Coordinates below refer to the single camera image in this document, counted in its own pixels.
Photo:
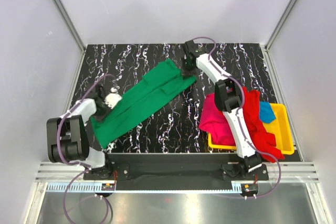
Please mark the red t shirt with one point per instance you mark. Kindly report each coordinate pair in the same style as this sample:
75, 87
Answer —
262, 140

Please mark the magenta t shirt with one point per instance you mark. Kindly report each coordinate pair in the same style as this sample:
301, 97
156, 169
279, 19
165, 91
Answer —
213, 122

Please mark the yellow plastic bin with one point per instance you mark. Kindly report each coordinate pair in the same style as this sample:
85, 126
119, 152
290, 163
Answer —
280, 128

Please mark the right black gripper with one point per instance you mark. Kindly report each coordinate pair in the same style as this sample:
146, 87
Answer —
187, 74

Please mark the aluminium front rail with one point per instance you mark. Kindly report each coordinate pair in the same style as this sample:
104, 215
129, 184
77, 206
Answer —
59, 177

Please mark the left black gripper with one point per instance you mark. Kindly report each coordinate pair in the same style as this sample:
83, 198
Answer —
108, 109

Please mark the green t shirt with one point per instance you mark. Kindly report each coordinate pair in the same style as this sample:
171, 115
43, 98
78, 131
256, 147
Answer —
157, 88

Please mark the blue t shirt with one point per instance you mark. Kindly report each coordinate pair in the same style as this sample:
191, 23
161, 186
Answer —
266, 113

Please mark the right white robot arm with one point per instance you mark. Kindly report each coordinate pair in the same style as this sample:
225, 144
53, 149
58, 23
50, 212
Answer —
229, 99

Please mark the left aluminium frame post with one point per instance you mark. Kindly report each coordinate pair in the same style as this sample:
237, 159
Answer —
69, 24

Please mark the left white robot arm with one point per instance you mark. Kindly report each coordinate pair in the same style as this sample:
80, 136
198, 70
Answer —
67, 139

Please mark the right aluminium frame post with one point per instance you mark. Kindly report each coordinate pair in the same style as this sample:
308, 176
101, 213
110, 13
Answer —
285, 15

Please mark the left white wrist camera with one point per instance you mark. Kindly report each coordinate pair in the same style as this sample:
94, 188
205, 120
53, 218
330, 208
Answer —
112, 98

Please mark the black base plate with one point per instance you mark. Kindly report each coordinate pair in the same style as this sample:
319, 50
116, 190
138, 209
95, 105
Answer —
168, 172

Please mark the aluminium frame post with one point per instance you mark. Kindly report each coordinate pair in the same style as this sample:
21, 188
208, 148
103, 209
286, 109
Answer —
69, 24
285, 15

